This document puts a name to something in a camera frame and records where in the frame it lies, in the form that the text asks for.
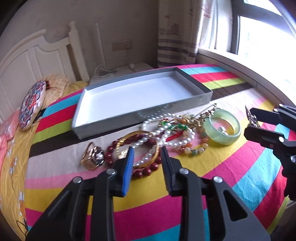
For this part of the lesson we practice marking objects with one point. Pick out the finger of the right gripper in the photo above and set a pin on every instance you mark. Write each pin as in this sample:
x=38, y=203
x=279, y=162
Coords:
x=265, y=138
x=265, y=116

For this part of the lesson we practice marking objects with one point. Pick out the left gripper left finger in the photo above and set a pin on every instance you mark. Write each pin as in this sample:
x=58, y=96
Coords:
x=65, y=218

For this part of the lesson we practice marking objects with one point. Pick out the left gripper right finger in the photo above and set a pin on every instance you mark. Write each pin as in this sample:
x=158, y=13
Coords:
x=228, y=216

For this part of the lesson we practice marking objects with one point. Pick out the silver flower brooch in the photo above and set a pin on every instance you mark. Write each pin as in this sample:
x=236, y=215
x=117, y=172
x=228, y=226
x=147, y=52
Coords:
x=251, y=118

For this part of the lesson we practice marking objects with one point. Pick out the pearl earring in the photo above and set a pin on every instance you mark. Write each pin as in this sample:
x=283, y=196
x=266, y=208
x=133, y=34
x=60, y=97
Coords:
x=222, y=130

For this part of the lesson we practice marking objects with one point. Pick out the green jade bangle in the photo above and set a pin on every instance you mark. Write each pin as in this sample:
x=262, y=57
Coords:
x=223, y=118

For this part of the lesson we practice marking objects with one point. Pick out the gold ornate hairpin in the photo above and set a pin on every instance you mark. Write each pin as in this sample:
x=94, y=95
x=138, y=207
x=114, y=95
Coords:
x=197, y=120

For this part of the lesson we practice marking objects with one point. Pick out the gold bangle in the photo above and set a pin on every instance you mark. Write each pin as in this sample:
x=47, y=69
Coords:
x=143, y=137

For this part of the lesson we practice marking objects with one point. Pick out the striped colourful bed cover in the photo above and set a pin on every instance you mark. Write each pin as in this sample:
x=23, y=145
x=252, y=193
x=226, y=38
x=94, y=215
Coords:
x=148, y=212

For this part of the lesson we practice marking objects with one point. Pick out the yellow floral bedsheet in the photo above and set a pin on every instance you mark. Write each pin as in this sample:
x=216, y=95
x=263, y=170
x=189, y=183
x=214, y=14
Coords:
x=14, y=164

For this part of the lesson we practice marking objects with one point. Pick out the grey shallow cardboard box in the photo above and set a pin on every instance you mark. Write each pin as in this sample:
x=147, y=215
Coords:
x=129, y=100

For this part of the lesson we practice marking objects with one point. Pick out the pink folded quilt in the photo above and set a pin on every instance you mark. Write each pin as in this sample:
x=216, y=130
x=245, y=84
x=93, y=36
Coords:
x=8, y=129

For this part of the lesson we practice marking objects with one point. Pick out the round patterned cushion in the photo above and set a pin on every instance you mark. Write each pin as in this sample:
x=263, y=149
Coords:
x=31, y=104

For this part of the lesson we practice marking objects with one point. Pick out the beige floral pillow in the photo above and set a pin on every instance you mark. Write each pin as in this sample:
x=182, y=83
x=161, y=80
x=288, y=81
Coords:
x=55, y=87

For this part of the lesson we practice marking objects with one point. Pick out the striped beige curtain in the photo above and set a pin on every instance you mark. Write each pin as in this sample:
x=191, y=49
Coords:
x=187, y=26

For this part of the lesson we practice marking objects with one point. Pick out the white nightstand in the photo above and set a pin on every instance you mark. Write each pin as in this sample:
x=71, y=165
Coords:
x=122, y=71

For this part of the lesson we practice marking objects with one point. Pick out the white slim desk lamp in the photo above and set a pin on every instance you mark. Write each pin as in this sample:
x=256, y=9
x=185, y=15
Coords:
x=101, y=51

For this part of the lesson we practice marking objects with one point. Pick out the white wooden headboard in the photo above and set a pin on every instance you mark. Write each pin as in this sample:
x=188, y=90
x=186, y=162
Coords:
x=34, y=58

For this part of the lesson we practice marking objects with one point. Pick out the window with dark frame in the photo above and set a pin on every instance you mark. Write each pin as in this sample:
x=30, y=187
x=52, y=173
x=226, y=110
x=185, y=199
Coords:
x=261, y=37

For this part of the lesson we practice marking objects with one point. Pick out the beige wall socket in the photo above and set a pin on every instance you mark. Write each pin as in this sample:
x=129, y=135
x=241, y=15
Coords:
x=121, y=45

